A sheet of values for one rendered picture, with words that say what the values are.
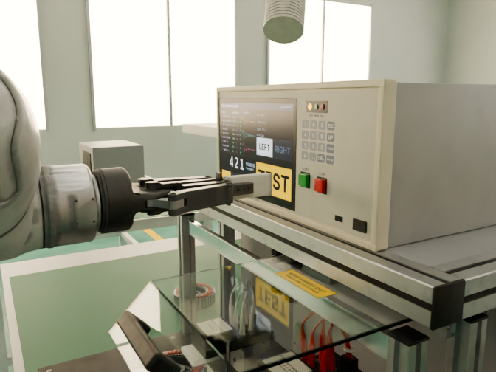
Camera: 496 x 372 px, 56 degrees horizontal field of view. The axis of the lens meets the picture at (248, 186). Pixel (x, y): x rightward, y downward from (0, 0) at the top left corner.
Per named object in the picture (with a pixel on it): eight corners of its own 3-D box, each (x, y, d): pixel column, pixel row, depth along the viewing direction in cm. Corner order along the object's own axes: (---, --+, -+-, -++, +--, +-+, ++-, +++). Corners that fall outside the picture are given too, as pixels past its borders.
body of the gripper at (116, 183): (87, 224, 58) (159, 215, 62) (103, 243, 50) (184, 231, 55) (83, 164, 56) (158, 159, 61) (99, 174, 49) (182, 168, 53)
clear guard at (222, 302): (178, 458, 38) (176, 393, 37) (108, 333, 59) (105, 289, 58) (442, 353, 54) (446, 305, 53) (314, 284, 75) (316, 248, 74)
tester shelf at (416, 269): (432, 331, 46) (435, 288, 46) (180, 202, 104) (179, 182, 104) (637, 257, 68) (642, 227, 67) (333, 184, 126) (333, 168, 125)
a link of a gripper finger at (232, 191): (215, 184, 60) (226, 188, 57) (249, 181, 62) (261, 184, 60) (215, 195, 60) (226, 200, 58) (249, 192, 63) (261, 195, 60)
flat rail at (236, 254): (401, 370, 50) (403, 345, 49) (183, 230, 103) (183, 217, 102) (410, 367, 50) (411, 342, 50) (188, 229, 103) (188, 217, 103)
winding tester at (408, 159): (375, 252, 56) (384, 78, 52) (217, 191, 93) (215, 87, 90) (553, 214, 75) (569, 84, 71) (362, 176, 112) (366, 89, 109)
